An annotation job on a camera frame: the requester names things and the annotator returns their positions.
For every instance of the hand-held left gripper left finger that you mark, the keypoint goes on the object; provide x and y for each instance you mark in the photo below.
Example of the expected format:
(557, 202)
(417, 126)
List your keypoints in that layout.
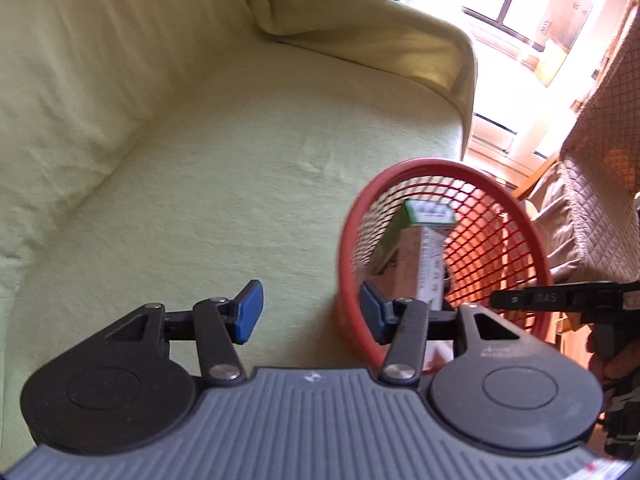
(250, 310)

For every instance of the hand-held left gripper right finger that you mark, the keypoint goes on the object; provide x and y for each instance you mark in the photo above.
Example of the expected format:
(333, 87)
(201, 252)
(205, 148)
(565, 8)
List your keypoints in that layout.
(372, 310)

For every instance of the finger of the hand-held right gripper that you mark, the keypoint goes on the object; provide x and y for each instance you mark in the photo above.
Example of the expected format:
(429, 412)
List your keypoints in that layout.
(540, 299)

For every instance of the red mesh basket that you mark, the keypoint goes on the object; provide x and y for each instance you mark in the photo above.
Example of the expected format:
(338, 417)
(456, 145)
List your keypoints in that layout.
(347, 260)

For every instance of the green box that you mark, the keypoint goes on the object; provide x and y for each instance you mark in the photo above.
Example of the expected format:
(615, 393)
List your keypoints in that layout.
(430, 212)

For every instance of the person's right hand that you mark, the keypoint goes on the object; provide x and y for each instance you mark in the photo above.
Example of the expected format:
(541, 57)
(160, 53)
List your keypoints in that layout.
(617, 367)

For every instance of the wooden chair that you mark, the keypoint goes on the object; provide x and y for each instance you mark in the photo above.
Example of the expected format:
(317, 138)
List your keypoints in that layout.
(537, 172)

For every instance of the quilted beige chair cover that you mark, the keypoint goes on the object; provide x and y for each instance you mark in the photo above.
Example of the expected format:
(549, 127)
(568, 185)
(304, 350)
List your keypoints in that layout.
(600, 160)

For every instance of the green sofa blanket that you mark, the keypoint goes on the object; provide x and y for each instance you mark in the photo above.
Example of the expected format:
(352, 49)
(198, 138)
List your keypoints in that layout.
(200, 160)

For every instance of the cardboard box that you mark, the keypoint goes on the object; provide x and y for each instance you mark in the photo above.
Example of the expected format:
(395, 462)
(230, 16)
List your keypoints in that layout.
(565, 20)

